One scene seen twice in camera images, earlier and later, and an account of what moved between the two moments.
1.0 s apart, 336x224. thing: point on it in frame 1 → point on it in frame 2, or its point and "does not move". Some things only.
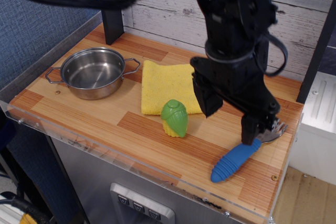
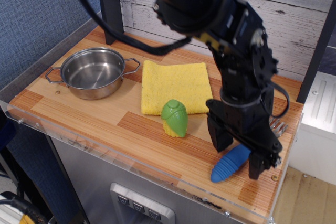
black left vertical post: x=113 y=21 does not move
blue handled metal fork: x=235 y=158 does not move
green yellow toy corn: x=175 y=117 does not move
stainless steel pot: x=93 y=73 does not move
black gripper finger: x=251 y=128 → x=256 y=164
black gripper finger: x=209 y=99 → x=221 y=138
